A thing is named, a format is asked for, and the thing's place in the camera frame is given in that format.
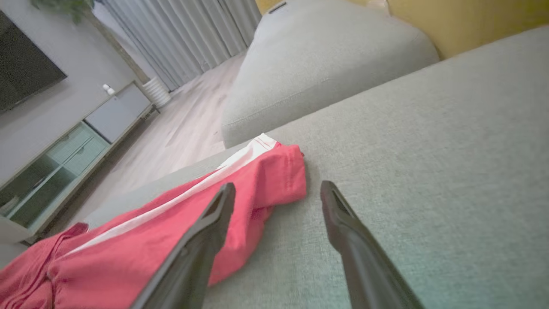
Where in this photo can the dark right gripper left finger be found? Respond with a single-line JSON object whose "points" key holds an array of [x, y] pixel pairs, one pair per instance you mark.
{"points": [[193, 257]]}

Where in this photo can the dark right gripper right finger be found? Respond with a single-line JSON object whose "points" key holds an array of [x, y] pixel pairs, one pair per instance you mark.
{"points": [[364, 266]]}

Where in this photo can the red shorts with white stripe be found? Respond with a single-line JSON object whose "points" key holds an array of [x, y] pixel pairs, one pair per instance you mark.
{"points": [[107, 266]]}

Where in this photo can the pale green TV cabinet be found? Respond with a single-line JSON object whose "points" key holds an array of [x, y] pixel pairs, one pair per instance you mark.
{"points": [[116, 111]]}

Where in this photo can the white ribbed plant pot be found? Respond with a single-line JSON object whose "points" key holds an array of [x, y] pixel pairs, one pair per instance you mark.
{"points": [[156, 92]]}

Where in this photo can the small white figurine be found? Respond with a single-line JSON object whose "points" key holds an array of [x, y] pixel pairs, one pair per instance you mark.
{"points": [[109, 90]]}

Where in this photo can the grey back cushion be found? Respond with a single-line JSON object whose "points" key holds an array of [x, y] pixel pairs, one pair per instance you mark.
{"points": [[321, 64]]}

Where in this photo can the grey pleated curtain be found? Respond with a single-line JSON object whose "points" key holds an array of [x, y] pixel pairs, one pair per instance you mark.
{"points": [[184, 34]]}

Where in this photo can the green potted tree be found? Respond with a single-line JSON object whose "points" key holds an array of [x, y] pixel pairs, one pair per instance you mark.
{"points": [[64, 6]]}

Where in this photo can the black wall television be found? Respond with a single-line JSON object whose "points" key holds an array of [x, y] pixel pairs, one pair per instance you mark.
{"points": [[21, 64]]}

